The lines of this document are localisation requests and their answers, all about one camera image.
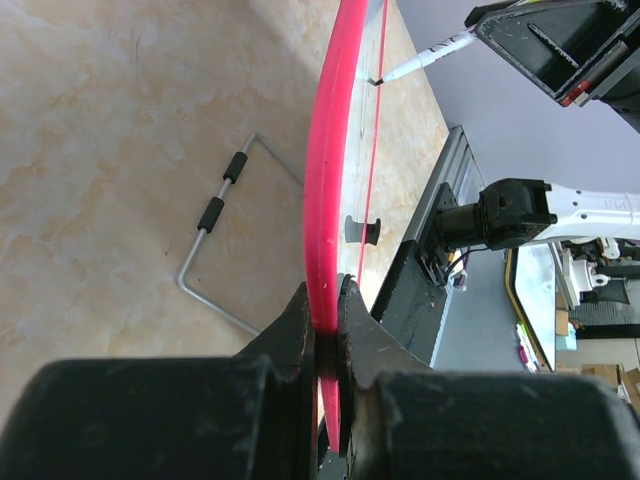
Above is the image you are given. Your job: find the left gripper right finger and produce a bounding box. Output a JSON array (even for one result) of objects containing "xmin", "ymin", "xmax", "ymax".
[{"xmin": 336, "ymin": 275, "xmax": 429, "ymax": 479}]

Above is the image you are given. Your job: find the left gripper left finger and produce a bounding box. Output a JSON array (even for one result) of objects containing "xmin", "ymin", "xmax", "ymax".
[{"xmin": 236, "ymin": 283, "xmax": 316, "ymax": 479}]

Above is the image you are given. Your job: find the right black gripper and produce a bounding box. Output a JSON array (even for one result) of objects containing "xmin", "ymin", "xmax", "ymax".
[{"xmin": 465, "ymin": 1, "xmax": 639, "ymax": 133}]

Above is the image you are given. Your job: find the white marker pen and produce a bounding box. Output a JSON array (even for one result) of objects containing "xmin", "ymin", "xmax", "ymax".
[{"xmin": 369, "ymin": 26, "xmax": 477, "ymax": 86}]

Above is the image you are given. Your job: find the pink framed whiteboard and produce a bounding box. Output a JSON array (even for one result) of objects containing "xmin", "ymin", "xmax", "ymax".
[{"xmin": 303, "ymin": 1, "xmax": 389, "ymax": 452}]

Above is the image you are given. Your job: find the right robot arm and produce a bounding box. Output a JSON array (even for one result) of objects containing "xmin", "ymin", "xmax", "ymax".
[{"xmin": 433, "ymin": 1, "xmax": 639, "ymax": 250}]

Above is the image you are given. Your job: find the black whiteboard clip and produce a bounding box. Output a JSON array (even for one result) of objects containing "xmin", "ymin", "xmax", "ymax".
[{"xmin": 344, "ymin": 215, "xmax": 381, "ymax": 246}]

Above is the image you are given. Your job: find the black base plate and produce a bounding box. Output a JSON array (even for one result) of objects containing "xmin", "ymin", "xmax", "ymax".
[{"xmin": 371, "ymin": 183, "xmax": 457, "ymax": 366}]

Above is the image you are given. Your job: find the metal whiteboard stand wire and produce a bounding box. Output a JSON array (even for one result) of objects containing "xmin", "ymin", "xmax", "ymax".
[{"xmin": 175, "ymin": 130, "xmax": 306, "ymax": 337}]

